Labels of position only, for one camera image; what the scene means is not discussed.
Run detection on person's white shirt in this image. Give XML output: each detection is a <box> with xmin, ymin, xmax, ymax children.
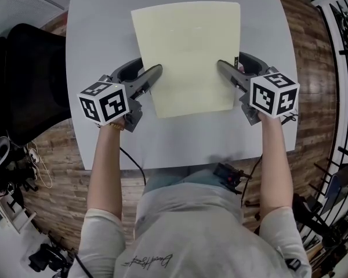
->
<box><xmin>67</xmin><ymin>182</ymin><xmax>313</xmax><ymax>278</ymax></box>

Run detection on black mesh office chair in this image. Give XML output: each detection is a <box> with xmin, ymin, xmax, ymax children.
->
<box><xmin>0</xmin><ymin>23</ymin><xmax>73</xmax><ymax>147</ymax></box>

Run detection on beaded wooden bracelet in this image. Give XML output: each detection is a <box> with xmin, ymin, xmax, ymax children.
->
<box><xmin>108</xmin><ymin>120</ymin><xmax>126</xmax><ymax>131</ymax></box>

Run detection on person's left forearm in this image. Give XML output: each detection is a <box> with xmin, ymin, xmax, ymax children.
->
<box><xmin>86</xmin><ymin>117</ymin><xmax>127</xmax><ymax>223</ymax></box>

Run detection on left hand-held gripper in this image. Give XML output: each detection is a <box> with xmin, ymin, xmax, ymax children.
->
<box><xmin>76</xmin><ymin>57</ymin><xmax>164</xmax><ymax>133</ymax></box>

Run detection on beige floor cable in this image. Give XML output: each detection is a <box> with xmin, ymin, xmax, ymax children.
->
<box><xmin>31</xmin><ymin>142</ymin><xmax>53</xmax><ymax>190</ymax></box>

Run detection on black headset cable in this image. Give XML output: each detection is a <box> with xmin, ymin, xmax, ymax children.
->
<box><xmin>74</xmin><ymin>253</ymin><xmax>94</xmax><ymax>278</ymax></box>

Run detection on grey-blue panel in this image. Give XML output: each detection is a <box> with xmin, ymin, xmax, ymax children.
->
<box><xmin>321</xmin><ymin>163</ymin><xmax>348</xmax><ymax>206</ymax></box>

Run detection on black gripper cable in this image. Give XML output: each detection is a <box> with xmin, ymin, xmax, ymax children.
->
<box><xmin>119</xmin><ymin>145</ymin><xmax>147</xmax><ymax>185</ymax></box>
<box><xmin>240</xmin><ymin>151</ymin><xmax>265</xmax><ymax>209</ymax></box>

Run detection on black waist device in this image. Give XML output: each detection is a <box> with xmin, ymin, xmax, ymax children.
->
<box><xmin>213</xmin><ymin>162</ymin><xmax>252</xmax><ymax>196</ymax></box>

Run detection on white low shelf unit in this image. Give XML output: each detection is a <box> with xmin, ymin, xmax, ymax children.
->
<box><xmin>0</xmin><ymin>197</ymin><xmax>33</xmax><ymax>235</ymax></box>

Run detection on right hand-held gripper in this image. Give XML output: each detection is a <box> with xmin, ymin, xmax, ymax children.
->
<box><xmin>216</xmin><ymin>52</ymin><xmax>301</xmax><ymax>126</ymax></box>

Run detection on light grey table top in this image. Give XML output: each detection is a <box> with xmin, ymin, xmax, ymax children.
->
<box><xmin>64</xmin><ymin>0</ymin><xmax>298</xmax><ymax>171</ymax></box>

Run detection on person's blue jeans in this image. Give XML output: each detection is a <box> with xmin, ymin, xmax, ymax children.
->
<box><xmin>144</xmin><ymin>170</ymin><xmax>230</xmax><ymax>197</ymax></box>

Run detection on white power strip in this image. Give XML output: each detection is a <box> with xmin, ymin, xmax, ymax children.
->
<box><xmin>27</xmin><ymin>147</ymin><xmax>42</xmax><ymax>165</ymax></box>

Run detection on black wheeled base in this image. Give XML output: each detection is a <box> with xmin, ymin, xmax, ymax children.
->
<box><xmin>27</xmin><ymin>241</ymin><xmax>73</xmax><ymax>274</ymax></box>

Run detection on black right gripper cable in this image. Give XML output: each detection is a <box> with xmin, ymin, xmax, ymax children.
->
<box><xmin>240</xmin><ymin>151</ymin><xmax>265</xmax><ymax>209</ymax></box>

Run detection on person's right forearm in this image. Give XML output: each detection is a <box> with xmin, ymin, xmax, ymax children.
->
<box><xmin>259</xmin><ymin>113</ymin><xmax>294</xmax><ymax>217</ymax></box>

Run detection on pale yellow paper sheet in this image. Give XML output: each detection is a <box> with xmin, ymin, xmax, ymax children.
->
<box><xmin>130</xmin><ymin>1</ymin><xmax>242</xmax><ymax>119</ymax></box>

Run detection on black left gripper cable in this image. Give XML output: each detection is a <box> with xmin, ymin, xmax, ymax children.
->
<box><xmin>119</xmin><ymin>145</ymin><xmax>147</xmax><ymax>185</ymax></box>

